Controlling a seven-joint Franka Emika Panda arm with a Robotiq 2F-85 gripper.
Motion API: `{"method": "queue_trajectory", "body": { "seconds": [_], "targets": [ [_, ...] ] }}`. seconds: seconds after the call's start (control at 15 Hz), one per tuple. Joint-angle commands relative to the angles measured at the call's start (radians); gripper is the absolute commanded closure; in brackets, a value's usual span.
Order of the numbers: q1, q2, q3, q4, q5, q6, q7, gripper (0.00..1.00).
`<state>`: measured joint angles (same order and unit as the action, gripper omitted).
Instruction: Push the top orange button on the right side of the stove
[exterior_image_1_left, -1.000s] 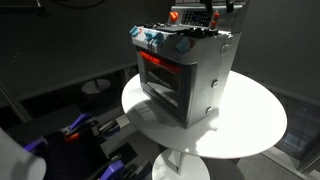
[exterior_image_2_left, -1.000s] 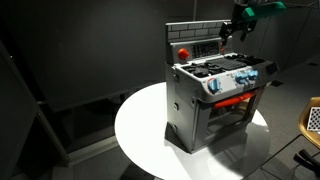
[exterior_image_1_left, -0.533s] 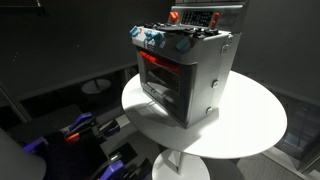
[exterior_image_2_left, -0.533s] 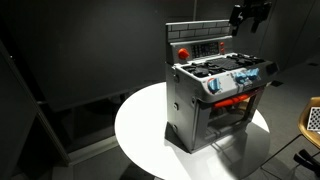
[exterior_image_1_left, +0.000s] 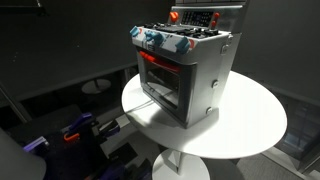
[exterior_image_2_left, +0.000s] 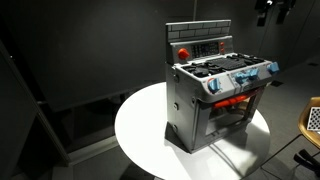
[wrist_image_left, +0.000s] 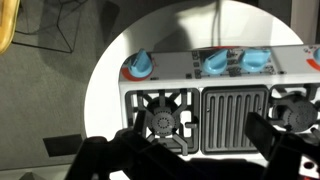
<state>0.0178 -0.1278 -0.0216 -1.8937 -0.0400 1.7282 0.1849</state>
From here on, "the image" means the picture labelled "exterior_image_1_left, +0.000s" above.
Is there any orange button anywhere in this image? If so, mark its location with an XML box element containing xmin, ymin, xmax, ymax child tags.
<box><xmin>211</xmin><ymin>20</ymin><xmax>217</xmax><ymax>28</ymax></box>
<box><xmin>214</xmin><ymin>12</ymin><xmax>220</xmax><ymax>19</ymax></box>

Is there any red oven door handle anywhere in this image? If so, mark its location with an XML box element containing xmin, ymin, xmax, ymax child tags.
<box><xmin>139</xmin><ymin>51</ymin><xmax>180</xmax><ymax>73</ymax></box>

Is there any small round side table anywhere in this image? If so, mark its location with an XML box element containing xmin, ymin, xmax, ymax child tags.
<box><xmin>81</xmin><ymin>79</ymin><xmax>111</xmax><ymax>94</ymax></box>

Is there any round white table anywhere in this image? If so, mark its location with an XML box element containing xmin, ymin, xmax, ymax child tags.
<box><xmin>122</xmin><ymin>72</ymin><xmax>287</xmax><ymax>180</ymax></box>

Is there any blue stove knob far right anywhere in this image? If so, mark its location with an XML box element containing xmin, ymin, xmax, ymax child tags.
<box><xmin>176</xmin><ymin>37</ymin><xmax>190</xmax><ymax>54</ymax></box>

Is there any blue stove knob middle left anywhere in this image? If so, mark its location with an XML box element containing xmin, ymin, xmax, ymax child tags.
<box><xmin>145</xmin><ymin>31</ymin><xmax>156</xmax><ymax>41</ymax></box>

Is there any grey toy stove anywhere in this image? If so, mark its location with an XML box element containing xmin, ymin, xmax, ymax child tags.
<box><xmin>131</xmin><ymin>0</ymin><xmax>250</xmax><ymax>128</ymax></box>

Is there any bottom orange button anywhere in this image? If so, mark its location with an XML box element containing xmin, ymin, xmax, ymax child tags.
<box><xmin>211</xmin><ymin>20</ymin><xmax>217</xmax><ymax>28</ymax></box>

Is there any top orange button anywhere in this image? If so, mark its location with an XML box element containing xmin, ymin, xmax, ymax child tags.
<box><xmin>214</xmin><ymin>12</ymin><xmax>220</xmax><ymax>19</ymax></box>

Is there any blue stove knob middle right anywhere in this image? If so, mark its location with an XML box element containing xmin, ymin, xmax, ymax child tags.
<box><xmin>153</xmin><ymin>33</ymin><xmax>164</xmax><ymax>45</ymax></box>

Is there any large orange round knob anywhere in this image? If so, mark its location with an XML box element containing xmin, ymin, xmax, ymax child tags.
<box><xmin>169</xmin><ymin>12</ymin><xmax>179</xmax><ymax>22</ymax></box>

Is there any blue stove knob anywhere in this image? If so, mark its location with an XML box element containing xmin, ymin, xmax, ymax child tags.
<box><xmin>145</xmin><ymin>31</ymin><xmax>156</xmax><ymax>41</ymax></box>
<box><xmin>153</xmin><ymin>33</ymin><xmax>164</xmax><ymax>45</ymax></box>
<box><xmin>176</xmin><ymin>37</ymin><xmax>190</xmax><ymax>54</ymax></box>
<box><xmin>130</xmin><ymin>26</ymin><xmax>140</xmax><ymax>37</ymax></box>

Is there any blue stove knob far left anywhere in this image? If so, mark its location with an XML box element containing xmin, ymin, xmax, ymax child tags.
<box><xmin>130</xmin><ymin>26</ymin><xmax>140</xmax><ymax>37</ymax></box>

